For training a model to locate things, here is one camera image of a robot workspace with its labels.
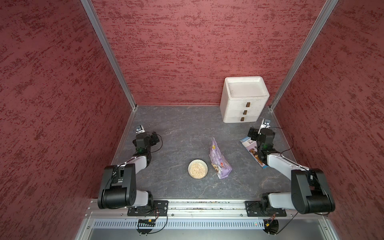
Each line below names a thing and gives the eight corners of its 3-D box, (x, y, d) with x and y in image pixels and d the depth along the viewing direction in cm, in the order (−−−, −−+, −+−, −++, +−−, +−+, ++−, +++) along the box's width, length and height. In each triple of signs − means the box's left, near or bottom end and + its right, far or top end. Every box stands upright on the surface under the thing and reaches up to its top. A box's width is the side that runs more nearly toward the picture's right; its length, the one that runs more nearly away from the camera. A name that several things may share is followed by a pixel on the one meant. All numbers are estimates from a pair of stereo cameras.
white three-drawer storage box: (222, 124, 112) (228, 97, 91) (219, 102, 127) (224, 76, 106) (258, 124, 112) (272, 98, 91) (251, 102, 127) (262, 76, 106)
